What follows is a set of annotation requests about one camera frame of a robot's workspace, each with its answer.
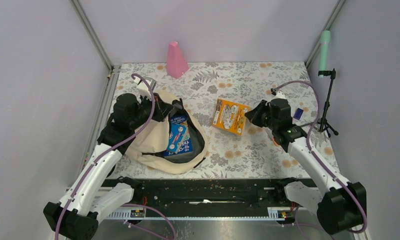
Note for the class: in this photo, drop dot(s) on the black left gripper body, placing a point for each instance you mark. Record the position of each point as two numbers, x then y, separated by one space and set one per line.
157 113

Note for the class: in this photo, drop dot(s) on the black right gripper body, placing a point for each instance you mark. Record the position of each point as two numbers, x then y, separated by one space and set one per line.
268 121

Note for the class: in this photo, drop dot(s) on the orange paperback book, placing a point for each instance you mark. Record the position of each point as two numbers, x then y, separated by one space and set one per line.
230 116

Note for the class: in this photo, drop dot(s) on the beige canvas backpack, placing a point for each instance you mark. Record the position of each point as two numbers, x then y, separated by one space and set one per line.
150 149

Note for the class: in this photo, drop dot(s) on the dark blue treehouse book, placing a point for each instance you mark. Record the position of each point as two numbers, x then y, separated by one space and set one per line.
186 148

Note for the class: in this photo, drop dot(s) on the light blue paperback book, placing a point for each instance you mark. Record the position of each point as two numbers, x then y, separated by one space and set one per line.
177 135

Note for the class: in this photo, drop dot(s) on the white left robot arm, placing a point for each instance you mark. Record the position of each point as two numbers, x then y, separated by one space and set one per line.
78 214

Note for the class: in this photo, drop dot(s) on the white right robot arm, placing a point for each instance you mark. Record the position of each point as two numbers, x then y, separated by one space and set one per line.
338 204

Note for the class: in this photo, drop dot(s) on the purple toy brick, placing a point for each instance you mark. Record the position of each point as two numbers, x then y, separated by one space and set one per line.
298 113

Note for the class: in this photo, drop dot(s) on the orange highlighter pen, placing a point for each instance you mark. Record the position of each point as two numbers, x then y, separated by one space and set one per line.
274 141

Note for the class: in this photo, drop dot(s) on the pink cone block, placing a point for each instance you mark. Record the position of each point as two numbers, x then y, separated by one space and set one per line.
176 63

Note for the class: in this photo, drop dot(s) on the black tripod stand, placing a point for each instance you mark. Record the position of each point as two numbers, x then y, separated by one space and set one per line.
324 126

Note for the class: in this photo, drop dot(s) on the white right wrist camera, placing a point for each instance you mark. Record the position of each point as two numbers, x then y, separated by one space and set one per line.
278 94

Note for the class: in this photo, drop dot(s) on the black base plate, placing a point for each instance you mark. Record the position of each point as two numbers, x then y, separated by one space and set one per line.
253 192

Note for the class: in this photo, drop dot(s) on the aluminium cable duct rail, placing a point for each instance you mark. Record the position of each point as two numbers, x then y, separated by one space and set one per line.
253 214

